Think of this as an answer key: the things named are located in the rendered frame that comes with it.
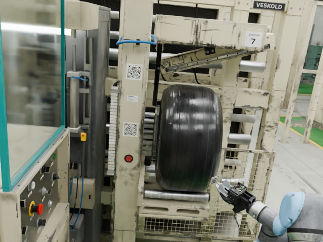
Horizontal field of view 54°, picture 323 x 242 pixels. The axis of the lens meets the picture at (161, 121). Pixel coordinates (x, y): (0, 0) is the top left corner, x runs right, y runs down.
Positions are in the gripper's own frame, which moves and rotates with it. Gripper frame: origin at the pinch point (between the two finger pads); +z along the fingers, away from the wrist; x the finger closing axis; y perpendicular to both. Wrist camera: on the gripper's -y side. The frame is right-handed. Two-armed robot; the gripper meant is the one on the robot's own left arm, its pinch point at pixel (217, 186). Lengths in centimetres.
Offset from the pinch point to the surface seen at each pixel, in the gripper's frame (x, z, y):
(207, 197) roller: 0.7, 6.0, -12.7
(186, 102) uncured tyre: -3.6, 23.6, 35.6
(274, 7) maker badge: -98, 42, 51
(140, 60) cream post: 4, 46, 53
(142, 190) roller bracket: 26.8, 25.8, -2.5
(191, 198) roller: 7.6, 11.2, -12.0
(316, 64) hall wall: -987, 395, -445
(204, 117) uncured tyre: -5.0, 13.0, 31.2
